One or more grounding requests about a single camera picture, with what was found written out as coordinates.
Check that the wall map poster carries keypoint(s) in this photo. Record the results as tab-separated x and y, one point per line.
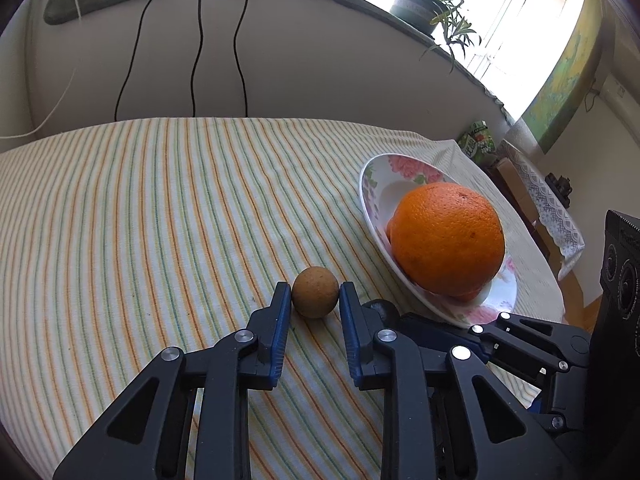
559	98

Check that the green snack bag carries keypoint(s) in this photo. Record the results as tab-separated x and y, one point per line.
477	143

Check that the large orange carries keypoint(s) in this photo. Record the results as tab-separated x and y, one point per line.
447	238

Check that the striped tablecloth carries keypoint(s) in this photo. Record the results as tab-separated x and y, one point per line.
120	240

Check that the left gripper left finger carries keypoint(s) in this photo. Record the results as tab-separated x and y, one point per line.
248	359

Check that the lace covered side table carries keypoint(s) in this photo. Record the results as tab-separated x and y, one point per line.
551	213

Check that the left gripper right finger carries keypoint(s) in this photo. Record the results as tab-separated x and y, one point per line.
381	358

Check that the brown longan fruit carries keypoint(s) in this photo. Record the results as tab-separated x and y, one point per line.
315	292

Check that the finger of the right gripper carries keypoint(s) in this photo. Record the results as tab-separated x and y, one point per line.
566	342
489	343

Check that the floral white plate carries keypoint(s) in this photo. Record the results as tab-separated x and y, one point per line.
383	182

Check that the front mandarin in plate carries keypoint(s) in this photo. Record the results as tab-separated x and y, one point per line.
467	297

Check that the cardboard box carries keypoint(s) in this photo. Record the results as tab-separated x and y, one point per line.
509	183

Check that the potted spider plant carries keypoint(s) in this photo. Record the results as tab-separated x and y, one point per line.
426	15

